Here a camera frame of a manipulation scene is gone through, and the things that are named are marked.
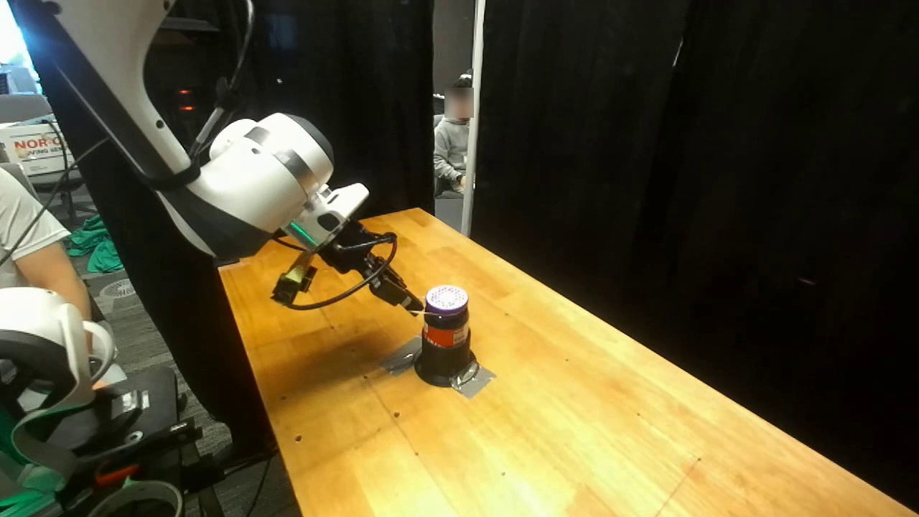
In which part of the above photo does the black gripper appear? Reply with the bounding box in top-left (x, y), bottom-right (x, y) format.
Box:
top-left (315, 220), bottom-right (428, 315)

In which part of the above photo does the bare person forearm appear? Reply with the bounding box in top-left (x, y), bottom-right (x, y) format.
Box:
top-left (12, 240), bottom-right (93, 321)

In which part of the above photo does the black cup purple patterned lid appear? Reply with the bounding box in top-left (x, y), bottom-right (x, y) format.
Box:
top-left (415, 282), bottom-right (477, 382)

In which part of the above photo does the seated person grey hoodie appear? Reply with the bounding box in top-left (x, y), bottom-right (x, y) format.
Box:
top-left (429, 71), bottom-right (477, 194)

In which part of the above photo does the white vertical pole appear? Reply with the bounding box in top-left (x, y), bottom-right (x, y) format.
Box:
top-left (457, 0), bottom-right (488, 239)

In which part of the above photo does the black curtain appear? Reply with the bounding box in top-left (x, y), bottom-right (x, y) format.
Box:
top-left (473, 0), bottom-right (919, 513)
top-left (154, 0), bottom-right (435, 220)

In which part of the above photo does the green cloth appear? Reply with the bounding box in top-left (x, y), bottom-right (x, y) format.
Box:
top-left (62, 216), bottom-right (125, 279)

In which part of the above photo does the white rounded device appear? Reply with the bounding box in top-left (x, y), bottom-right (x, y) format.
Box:
top-left (0, 283), bottom-right (119, 407)

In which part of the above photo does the white t-shirt torso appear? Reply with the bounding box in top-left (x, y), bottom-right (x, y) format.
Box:
top-left (0, 167), bottom-right (73, 289)

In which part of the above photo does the white box red print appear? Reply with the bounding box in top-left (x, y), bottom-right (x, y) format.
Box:
top-left (0, 117), bottom-right (76, 187)

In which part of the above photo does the black looped cable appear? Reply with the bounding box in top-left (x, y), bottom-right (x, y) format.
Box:
top-left (273, 226), bottom-right (401, 312)

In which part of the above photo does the small grey duct tape piece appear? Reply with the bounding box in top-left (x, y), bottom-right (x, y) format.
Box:
top-left (385, 339), bottom-right (424, 375)

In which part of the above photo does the small yellow-green wrist camera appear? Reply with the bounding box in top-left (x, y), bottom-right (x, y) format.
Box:
top-left (269, 256), bottom-right (317, 306)

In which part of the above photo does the large grey duct tape piece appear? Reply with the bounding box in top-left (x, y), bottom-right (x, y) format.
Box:
top-left (444, 362), bottom-right (497, 400)

